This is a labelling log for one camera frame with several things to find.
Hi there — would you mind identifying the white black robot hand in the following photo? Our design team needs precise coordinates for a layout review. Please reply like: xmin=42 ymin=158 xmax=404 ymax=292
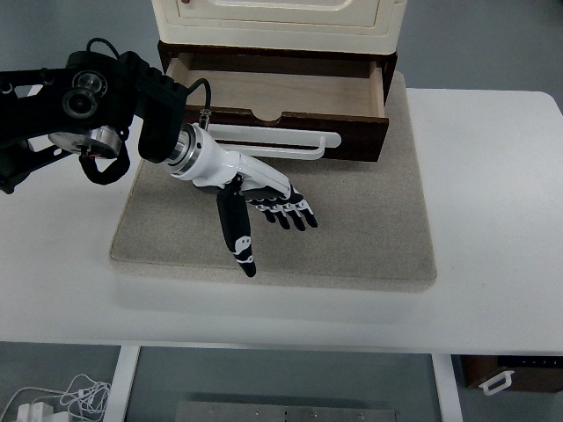
xmin=169 ymin=127 xmax=318 ymax=279

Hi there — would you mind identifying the white drawer handle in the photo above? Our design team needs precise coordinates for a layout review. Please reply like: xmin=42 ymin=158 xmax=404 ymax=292
xmin=204 ymin=123 xmax=342 ymax=162

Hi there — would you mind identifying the dark brown wooden drawer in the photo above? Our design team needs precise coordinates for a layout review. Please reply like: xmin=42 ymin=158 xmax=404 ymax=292
xmin=165 ymin=52 xmax=391 ymax=164

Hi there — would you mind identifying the cream cabinet upper body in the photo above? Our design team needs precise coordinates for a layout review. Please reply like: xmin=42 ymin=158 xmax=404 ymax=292
xmin=151 ymin=0 xmax=405 ymax=56

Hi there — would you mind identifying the grey fabric mat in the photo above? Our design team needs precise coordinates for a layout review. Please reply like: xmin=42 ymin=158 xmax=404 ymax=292
xmin=108 ymin=72 xmax=439 ymax=295

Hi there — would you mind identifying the white table leg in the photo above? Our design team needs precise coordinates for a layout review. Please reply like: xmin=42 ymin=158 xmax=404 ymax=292
xmin=105 ymin=346 xmax=142 ymax=422
xmin=430 ymin=353 xmax=464 ymax=422

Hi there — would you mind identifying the white power adapter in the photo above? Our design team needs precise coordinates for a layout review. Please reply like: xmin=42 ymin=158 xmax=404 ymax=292
xmin=16 ymin=400 xmax=56 ymax=422

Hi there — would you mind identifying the brown wooden box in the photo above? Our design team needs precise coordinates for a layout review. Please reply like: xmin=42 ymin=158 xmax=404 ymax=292
xmin=459 ymin=354 xmax=563 ymax=395

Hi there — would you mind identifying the white cable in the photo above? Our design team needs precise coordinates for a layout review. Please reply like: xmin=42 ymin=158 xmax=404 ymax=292
xmin=0 ymin=374 xmax=112 ymax=422

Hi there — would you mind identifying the white box handle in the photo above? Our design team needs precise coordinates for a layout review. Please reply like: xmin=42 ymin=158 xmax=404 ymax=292
xmin=479 ymin=368 xmax=515 ymax=396

